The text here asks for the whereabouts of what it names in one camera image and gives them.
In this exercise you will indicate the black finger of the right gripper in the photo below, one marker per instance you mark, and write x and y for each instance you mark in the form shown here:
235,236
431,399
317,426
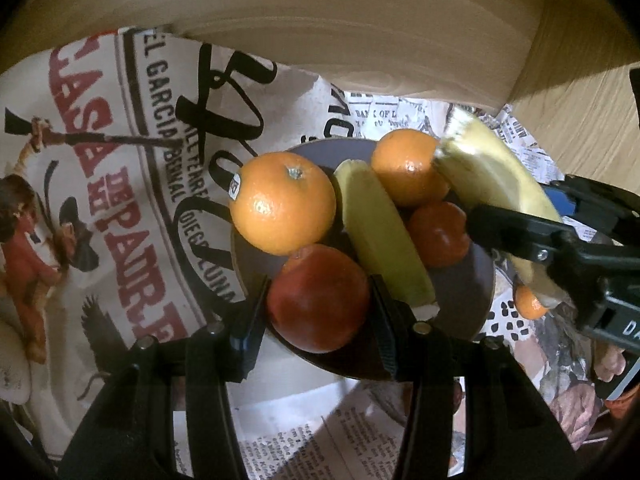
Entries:
534,239

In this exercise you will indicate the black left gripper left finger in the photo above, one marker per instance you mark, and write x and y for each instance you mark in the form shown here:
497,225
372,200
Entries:
128,433

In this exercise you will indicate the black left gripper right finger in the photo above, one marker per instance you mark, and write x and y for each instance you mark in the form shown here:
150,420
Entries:
509,430

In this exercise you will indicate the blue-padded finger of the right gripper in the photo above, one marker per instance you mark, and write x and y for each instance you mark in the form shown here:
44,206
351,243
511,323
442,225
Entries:
563,202

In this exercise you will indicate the yellow banana piece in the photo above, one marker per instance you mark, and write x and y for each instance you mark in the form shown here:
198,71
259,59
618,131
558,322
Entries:
482,170
379,236

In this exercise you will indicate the small mandarin orange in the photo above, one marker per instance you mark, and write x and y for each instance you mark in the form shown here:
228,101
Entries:
438,232

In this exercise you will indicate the large orange with sticker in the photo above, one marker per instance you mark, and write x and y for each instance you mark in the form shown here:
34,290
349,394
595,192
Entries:
403,162
280,202

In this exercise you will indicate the red apple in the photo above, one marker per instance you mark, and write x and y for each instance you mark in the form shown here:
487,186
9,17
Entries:
318,300

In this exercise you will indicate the person's hand holding gripper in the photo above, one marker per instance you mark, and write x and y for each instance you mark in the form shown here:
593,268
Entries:
608,361

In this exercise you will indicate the dark round plate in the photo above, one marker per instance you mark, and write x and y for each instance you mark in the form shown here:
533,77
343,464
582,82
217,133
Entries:
463,292

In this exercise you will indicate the crumpled black-white newspaper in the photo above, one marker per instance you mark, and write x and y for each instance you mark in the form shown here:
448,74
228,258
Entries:
482,171

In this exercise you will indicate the printed newspaper sheet with poster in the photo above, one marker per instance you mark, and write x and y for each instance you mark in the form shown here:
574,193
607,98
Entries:
121,148

